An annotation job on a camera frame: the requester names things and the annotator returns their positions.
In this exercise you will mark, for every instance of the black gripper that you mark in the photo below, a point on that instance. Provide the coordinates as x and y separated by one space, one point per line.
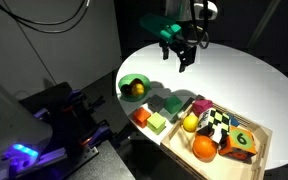
180 45

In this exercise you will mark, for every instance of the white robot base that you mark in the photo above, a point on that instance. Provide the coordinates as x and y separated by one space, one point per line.
10 123

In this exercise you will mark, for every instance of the magenta block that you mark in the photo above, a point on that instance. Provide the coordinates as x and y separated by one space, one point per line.
202 107

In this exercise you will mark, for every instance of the lime green block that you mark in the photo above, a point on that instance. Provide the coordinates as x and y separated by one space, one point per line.
156 123

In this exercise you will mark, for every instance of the orange block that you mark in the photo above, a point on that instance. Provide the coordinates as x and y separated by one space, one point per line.
141 117

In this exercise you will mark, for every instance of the blue block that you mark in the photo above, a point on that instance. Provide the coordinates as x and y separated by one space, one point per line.
234 121

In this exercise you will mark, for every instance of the wooden tray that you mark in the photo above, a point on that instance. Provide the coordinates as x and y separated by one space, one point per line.
184 150

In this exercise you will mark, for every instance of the yellow toy fruit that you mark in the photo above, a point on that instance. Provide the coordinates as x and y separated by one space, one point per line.
138 89

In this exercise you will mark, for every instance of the green plastic bowl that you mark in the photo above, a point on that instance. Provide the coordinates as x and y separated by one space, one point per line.
129 80

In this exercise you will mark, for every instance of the dark red toy fruit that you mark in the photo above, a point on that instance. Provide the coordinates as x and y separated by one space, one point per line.
126 89

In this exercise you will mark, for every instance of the yellow toy lemon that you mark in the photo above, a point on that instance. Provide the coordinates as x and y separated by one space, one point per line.
190 123

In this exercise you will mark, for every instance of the checkered cube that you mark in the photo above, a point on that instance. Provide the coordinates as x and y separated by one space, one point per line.
215 125

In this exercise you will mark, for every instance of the orange toy fruit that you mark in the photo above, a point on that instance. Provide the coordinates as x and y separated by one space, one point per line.
204 147

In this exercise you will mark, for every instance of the orange number six cube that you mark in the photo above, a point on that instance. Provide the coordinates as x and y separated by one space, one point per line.
239 143

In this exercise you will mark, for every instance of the purple clamp orange tip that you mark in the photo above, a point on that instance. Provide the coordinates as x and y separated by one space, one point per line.
72 100

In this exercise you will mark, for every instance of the blue black clamp equipment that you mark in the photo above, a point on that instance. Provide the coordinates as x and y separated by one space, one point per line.
95 135

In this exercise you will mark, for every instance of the black mounting plate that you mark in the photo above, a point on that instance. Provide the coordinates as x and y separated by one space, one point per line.
107 166

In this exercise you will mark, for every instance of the black perforated breadboard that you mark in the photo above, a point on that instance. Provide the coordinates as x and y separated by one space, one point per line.
64 133

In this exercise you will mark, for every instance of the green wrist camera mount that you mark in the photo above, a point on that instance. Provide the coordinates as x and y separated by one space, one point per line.
159 26

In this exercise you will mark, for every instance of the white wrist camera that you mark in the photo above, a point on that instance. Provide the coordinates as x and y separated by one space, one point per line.
210 10

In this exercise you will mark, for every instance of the aluminium rail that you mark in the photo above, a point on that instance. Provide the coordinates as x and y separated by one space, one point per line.
52 156

